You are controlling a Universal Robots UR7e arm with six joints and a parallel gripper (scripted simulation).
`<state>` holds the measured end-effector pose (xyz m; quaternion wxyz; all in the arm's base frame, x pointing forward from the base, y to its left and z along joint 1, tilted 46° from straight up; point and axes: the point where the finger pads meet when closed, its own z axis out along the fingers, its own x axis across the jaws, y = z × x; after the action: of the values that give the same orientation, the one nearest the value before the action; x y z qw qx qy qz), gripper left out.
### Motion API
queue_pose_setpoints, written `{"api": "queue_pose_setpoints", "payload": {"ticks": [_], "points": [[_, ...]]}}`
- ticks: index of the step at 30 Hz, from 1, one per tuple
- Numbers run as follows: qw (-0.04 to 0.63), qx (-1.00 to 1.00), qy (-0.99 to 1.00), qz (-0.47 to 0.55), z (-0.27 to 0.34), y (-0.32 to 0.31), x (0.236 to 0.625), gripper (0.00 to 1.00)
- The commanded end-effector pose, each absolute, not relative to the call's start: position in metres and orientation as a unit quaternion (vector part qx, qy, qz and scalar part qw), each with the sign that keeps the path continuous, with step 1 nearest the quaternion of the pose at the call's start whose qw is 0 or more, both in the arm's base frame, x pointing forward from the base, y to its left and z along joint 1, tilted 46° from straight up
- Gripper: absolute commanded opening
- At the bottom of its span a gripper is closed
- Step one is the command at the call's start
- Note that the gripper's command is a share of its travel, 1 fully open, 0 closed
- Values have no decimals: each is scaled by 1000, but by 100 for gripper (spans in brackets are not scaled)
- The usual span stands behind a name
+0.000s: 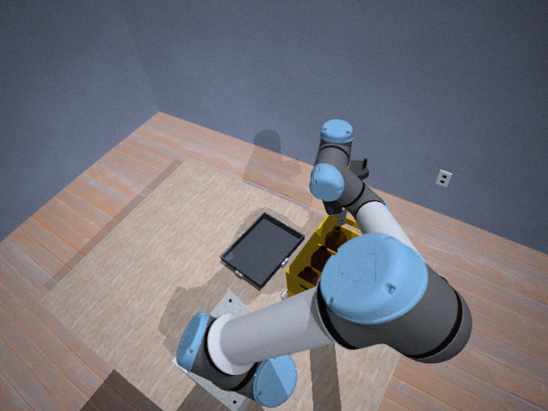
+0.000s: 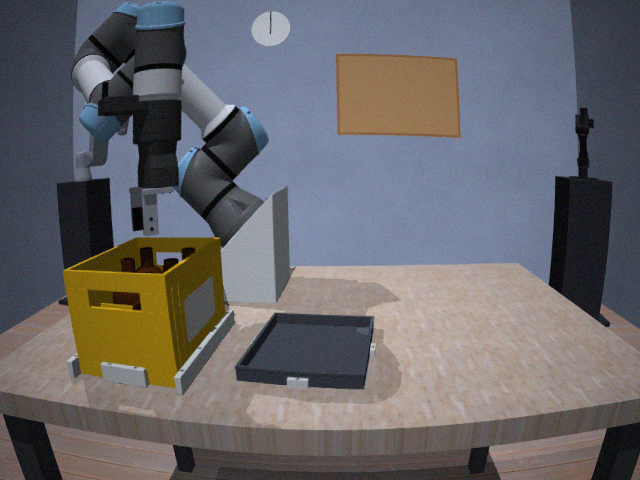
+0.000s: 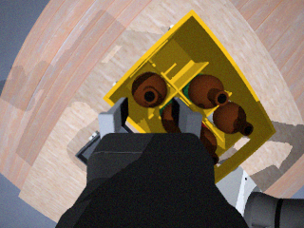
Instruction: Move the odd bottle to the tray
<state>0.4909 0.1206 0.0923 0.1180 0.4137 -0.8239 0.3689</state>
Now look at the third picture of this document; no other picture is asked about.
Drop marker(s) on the yellow plastic crate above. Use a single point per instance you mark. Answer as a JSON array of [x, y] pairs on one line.
[[195, 49]]

